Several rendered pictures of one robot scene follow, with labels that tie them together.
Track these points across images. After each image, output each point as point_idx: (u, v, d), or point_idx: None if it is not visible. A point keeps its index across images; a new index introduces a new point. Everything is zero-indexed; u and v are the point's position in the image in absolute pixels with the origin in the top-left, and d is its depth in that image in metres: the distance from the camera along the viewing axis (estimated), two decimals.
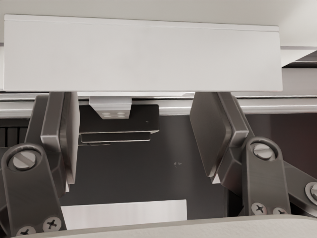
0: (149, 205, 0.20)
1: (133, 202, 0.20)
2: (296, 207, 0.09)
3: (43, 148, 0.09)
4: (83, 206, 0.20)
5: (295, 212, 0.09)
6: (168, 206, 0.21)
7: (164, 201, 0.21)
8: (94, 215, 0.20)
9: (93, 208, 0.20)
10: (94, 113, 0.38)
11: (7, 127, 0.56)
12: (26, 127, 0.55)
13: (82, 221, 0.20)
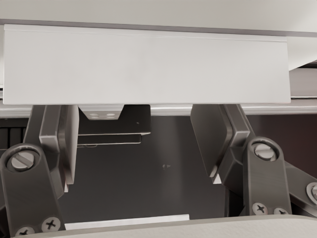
0: (146, 221, 0.18)
1: (128, 219, 0.18)
2: (297, 207, 0.09)
3: (41, 149, 0.09)
4: (69, 225, 0.17)
5: (296, 212, 0.09)
6: None
7: (164, 216, 0.18)
8: None
9: (81, 226, 0.17)
10: (80, 114, 0.35)
11: None
12: (4, 128, 0.51)
13: None
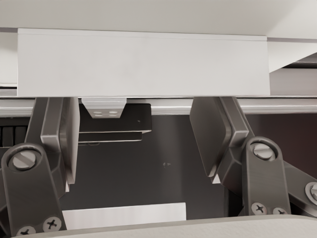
0: (146, 208, 0.19)
1: (129, 206, 0.19)
2: (296, 207, 0.09)
3: (43, 148, 0.09)
4: (76, 211, 0.19)
5: (295, 212, 0.09)
6: (166, 209, 0.20)
7: (162, 204, 0.20)
8: (88, 220, 0.19)
9: (87, 212, 0.19)
10: (84, 112, 0.37)
11: None
12: (10, 127, 0.53)
13: (75, 227, 0.18)
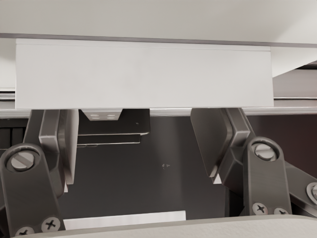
0: (145, 217, 0.19)
1: (127, 215, 0.19)
2: (297, 207, 0.09)
3: (41, 149, 0.09)
4: (72, 220, 0.18)
5: (296, 212, 0.09)
6: (165, 218, 0.19)
7: (162, 212, 0.19)
8: None
9: (83, 222, 0.18)
10: (81, 114, 0.36)
11: None
12: (7, 128, 0.52)
13: None
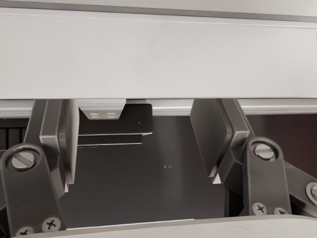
0: None
1: (129, 224, 0.17)
2: (296, 207, 0.09)
3: (42, 148, 0.09)
4: (67, 230, 0.16)
5: (296, 212, 0.09)
6: None
7: (168, 221, 0.17)
8: None
9: None
10: (79, 113, 0.34)
11: None
12: (3, 129, 0.50)
13: None
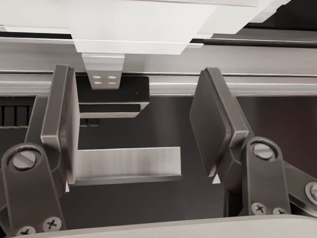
0: (143, 151, 0.20)
1: (127, 148, 0.20)
2: (296, 207, 0.09)
3: (43, 148, 0.09)
4: (77, 150, 0.20)
5: (295, 212, 0.09)
6: (162, 152, 0.21)
7: (158, 148, 0.21)
8: (88, 159, 0.20)
9: (87, 153, 0.20)
10: (83, 83, 0.38)
11: None
12: (12, 106, 0.54)
13: (76, 166, 0.20)
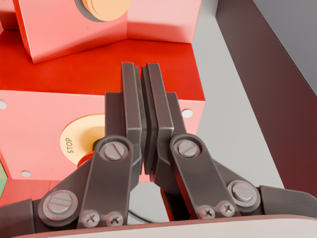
0: None
1: None
2: (224, 213, 0.09)
3: (132, 147, 0.09)
4: None
5: (226, 218, 0.09)
6: None
7: None
8: None
9: None
10: None
11: None
12: None
13: None
